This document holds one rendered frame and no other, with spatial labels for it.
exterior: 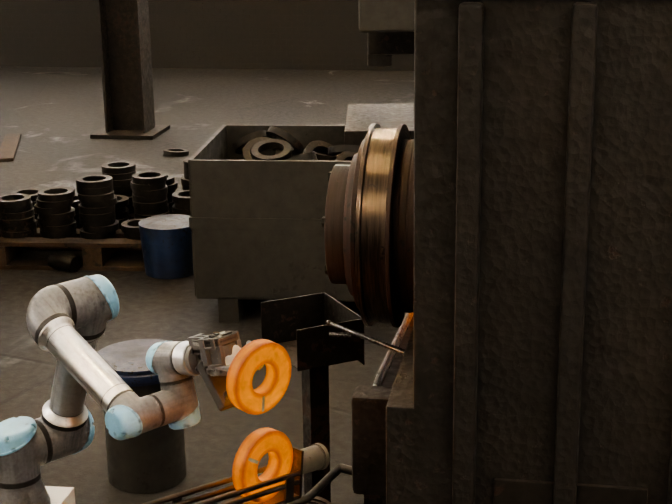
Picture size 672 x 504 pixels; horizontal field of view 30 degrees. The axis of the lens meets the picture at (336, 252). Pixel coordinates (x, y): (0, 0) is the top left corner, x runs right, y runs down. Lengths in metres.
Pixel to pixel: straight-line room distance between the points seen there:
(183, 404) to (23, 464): 0.58
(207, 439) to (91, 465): 0.42
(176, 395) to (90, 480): 1.50
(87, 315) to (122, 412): 0.37
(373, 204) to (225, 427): 2.03
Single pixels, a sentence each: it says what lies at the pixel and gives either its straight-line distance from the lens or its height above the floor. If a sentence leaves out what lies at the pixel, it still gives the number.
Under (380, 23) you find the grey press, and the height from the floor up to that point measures 1.30.
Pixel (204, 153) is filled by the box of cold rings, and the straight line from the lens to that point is 5.69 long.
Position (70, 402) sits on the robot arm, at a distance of 3.22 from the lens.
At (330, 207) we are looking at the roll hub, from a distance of 2.79.
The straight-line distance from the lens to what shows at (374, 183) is 2.71.
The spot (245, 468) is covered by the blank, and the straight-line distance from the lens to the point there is 2.62.
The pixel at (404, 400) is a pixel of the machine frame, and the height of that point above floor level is 0.87.
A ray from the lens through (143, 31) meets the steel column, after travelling 9.82.
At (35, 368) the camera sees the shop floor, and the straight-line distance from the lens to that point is 5.26.
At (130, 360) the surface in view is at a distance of 4.05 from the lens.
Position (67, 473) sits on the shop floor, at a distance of 4.34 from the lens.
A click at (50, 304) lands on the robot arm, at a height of 0.96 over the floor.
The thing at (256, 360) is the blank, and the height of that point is 0.95.
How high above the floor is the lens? 1.88
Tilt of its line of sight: 17 degrees down
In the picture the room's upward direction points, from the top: 1 degrees counter-clockwise
